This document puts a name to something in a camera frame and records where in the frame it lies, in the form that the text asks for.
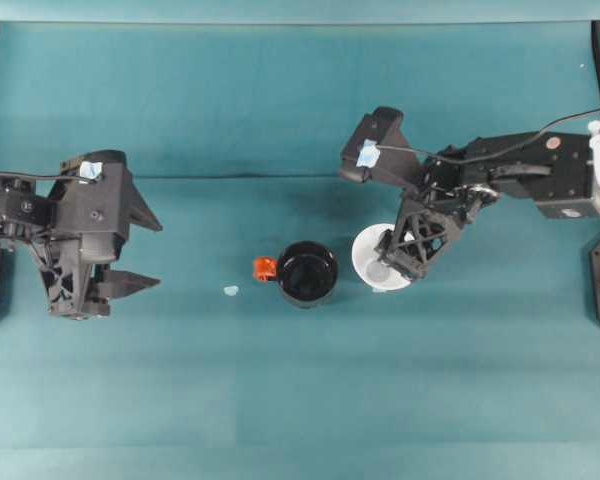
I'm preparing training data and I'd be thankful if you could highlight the thin camera wire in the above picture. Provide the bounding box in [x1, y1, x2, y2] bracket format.
[0, 170, 81, 182]
[377, 104, 600, 166]

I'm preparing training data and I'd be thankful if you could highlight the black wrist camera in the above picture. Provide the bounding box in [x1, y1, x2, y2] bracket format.
[337, 105, 424, 185]
[54, 148, 134, 264]

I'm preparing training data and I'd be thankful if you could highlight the white paper cup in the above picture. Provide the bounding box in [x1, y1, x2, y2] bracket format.
[351, 223, 424, 295]

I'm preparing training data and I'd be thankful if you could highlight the blue-green table cloth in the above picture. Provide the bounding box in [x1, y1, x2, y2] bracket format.
[0, 0, 600, 480]

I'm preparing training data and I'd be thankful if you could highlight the black cup holder red handle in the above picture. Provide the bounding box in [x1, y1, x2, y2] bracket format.
[252, 240, 341, 311]

